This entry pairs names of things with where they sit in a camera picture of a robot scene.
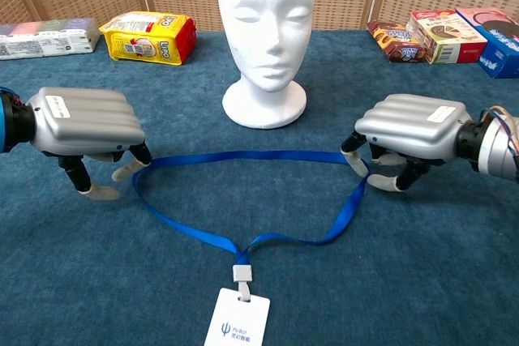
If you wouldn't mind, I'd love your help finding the white mannequin head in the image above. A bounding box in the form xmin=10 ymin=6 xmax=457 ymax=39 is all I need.
xmin=217 ymin=0 xmax=316 ymax=130

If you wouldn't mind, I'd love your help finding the teal carpet table cover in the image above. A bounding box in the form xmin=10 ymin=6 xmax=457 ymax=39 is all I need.
xmin=0 ymin=29 xmax=519 ymax=346

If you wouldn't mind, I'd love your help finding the yellow Lipo biscuit bag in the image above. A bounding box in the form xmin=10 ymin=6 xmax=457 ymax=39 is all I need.
xmin=98 ymin=11 xmax=198 ymax=66

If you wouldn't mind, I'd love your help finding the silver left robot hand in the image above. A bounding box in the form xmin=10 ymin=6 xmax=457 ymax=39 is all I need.
xmin=26 ymin=86 xmax=153 ymax=201

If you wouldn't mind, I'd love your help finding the blue lanyard with white badge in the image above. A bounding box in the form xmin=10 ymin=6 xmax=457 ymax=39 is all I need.
xmin=132 ymin=150 xmax=371 ymax=346

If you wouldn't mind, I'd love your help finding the brown chocolate cookie pack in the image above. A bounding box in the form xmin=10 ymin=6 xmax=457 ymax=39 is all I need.
xmin=367 ymin=19 xmax=427 ymax=64

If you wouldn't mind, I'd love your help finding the cream red wafer box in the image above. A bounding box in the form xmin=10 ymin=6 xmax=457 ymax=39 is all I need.
xmin=405 ymin=8 xmax=488 ymax=66

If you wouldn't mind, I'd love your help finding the multicolour smiley tissue pack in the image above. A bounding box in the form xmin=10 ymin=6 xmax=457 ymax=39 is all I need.
xmin=0 ymin=17 xmax=101 ymax=62

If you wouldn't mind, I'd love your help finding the blue pink Oreo box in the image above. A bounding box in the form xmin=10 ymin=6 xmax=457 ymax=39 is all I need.
xmin=455 ymin=6 xmax=519 ymax=79

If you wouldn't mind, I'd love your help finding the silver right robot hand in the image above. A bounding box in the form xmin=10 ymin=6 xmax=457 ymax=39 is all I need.
xmin=341 ymin=93 xmax=474 ymax=193

